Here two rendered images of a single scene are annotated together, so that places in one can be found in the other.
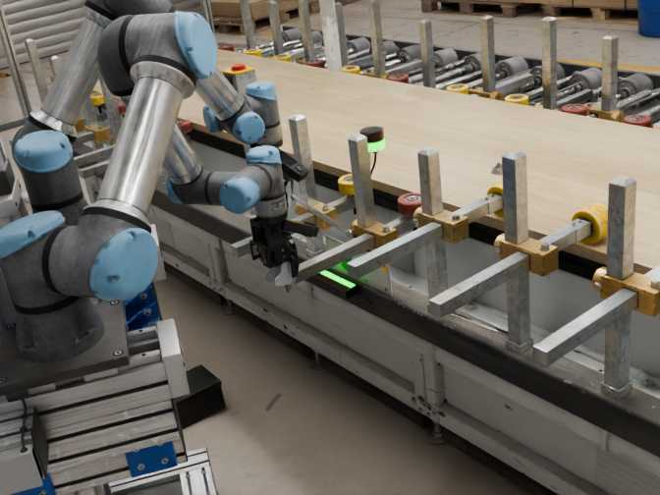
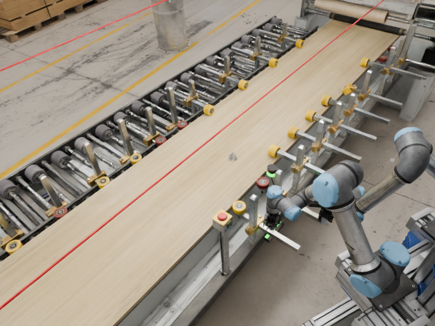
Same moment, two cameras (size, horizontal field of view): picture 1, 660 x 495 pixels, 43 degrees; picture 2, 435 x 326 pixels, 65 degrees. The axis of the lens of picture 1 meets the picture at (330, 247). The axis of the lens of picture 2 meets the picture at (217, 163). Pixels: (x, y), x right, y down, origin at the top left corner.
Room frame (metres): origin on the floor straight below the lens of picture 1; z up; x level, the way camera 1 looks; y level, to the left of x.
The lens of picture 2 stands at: (2.63, 1.14, 2.53)
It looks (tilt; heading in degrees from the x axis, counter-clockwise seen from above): 44 degrees down; 258
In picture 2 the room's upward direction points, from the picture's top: 4 degrees counter-clockwise
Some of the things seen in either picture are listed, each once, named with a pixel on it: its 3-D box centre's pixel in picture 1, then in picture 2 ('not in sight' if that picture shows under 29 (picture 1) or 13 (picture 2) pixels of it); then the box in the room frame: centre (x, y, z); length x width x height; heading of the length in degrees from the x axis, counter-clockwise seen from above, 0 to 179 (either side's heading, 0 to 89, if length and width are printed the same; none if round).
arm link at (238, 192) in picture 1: (238, 189); (353, 194); (1.71, 0.18, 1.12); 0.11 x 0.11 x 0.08; 65
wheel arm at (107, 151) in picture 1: (109, 151); not in sight; (3.15, 0.80, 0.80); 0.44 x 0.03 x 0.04; 125
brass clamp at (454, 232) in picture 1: (440, 223); (300, 165); (1.78, -0.26, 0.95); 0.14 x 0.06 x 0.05; 35
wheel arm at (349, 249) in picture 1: (358, 246); (288, 202); (1.93, -0.07, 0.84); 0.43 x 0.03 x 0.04; 125
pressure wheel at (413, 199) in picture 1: (413, 216); (262, 186); (2.04, -0.23, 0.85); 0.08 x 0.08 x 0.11
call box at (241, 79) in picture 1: (241, 82); (222, 222); (2.42, 0.19, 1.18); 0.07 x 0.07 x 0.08; 35
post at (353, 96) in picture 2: not in sight; (346, 119); (1.18, -0.68, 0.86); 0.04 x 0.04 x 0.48; 35
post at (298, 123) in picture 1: (308, 196); (252, 223); (2.20, 0.04, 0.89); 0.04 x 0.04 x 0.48; 35
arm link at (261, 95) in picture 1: (261, 104); (274, 196); (2.12, 0.12, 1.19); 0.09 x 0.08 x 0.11; 112
